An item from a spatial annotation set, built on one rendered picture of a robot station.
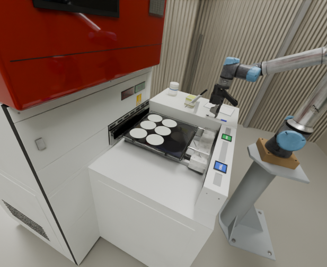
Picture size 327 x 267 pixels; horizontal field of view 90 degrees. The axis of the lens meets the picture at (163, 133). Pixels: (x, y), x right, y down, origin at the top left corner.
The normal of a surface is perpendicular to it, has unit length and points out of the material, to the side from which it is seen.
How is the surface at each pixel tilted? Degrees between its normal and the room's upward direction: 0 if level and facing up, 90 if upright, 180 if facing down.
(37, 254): 0
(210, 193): 90
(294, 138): 96
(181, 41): 90
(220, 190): 0
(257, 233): 0
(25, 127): 90
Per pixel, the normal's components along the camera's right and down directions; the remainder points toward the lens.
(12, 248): 0.14, -0.81
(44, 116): 0.90, 0.33
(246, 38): -0.26, 0.52
